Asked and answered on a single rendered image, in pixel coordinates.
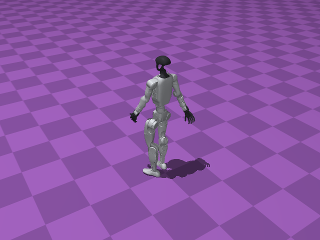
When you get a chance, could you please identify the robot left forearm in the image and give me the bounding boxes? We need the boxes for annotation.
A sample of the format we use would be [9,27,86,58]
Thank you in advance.
[133,97,146,115]

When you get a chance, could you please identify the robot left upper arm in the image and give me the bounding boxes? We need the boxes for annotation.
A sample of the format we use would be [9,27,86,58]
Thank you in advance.
[142,78,158,103]

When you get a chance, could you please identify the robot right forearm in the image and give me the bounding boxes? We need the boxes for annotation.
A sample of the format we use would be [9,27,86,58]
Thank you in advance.
[177,93,187,111]

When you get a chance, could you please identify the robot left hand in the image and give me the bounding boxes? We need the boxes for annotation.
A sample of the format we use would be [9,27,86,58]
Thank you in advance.
[130,110,140,123]

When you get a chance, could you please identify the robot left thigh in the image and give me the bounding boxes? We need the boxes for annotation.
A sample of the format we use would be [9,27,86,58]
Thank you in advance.
[144,116,160,152]

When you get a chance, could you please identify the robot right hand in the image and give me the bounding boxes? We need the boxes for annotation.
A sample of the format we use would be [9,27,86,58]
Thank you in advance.
[183,106,195,124]

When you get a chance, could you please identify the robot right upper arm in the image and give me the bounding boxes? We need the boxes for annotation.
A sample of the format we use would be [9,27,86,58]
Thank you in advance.
[170,73,181,97]

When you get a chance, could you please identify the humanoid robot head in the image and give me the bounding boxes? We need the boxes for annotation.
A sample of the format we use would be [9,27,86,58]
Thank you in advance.
[155,55,171,79]

